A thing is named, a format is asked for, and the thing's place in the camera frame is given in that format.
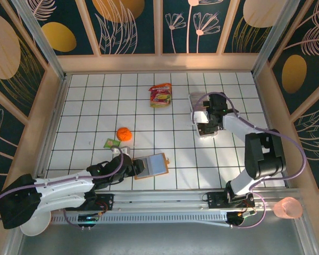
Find green snack packet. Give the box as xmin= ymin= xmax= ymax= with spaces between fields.
xmin=103 ymin=138 xmax=122 ymax=149

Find stack of assorted cards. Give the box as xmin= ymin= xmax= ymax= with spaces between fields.
xmin=190 ymin=93 xmax=211 ymax=114

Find yellow leather card holder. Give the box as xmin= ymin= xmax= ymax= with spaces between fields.
xmin=132 ymin=152 xmax=171 ymax=181

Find wall panel cream circle fronds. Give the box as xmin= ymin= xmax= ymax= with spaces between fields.
xmin=222 ymin=0 xmax=287 ymax=55

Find aluminium frame post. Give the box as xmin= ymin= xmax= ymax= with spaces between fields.
xmin=10 ymin=0 xmax=68 ymax=81
xmin=294 ymin=212 xmax=318 ymax=255
xmin=2 ymin=235 xmax=26 ymax=255
xmin=251 ymin=0 xmax=310 ymax=78

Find pink plastic cup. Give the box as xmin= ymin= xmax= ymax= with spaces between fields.
xmin=272 ymin=196 xmax=304 ymax=220

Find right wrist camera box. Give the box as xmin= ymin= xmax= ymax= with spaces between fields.
xmin=192 ymin=110 xmax=209 ymax=124

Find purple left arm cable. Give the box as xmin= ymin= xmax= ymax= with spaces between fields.
xmin=0 ymin=147 xmax=124 ymax=230

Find aluminium mounting rail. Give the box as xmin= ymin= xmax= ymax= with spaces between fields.
xmin=95 ymin=188 xmax=305 ymax=213

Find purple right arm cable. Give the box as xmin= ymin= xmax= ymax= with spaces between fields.
xmin=191 ymin=92 xmax=308 ymax=230

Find wall panel yellow oval feather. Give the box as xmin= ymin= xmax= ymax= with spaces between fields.
xmin=267 ymin=0 xmax=319 ymax=116

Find wall panel single white flower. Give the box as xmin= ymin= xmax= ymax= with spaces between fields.
xmin=0 ymin=79 xmax=30 ymax=199

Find black control board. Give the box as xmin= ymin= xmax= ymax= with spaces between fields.
xmin=78 ymin=214 xmax=99 ymax=223
xmin=226 ymin=209 xmax=257 ymax=226

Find red soup packet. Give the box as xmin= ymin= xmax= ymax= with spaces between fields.
xmin=148 ymin=83 xmax=173 ymax=109

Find orange toy fruit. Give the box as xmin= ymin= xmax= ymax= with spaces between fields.
xmin=116 ymin=127 xmax=132 ymax=141

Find wall panel white flowers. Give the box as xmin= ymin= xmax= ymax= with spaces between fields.
xmin=159 ymin=0 xmax=239 ymax=56

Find wall panel orange circle leaves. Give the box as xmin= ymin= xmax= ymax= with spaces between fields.
xmin=83 ymin=0 xmax=160 ymax=57

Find perforated metal cable duct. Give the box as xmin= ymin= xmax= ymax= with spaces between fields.
xmin=51 ymin=212 xmax=229 ymax=224

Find wall panel large cream circle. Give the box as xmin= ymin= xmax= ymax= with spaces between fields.
xmin=0 ymin=0 xmax=48 ymax=125

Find wall panel white leaf outlines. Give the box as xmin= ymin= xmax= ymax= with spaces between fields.
xmin=289 ymin=98 xmax=319 ymax=197

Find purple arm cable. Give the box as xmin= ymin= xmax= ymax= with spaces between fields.
xmin=0 ymin=147 xmax=124 ymax=230
xmin=191 ymin=92 xmax=308 ymax=230

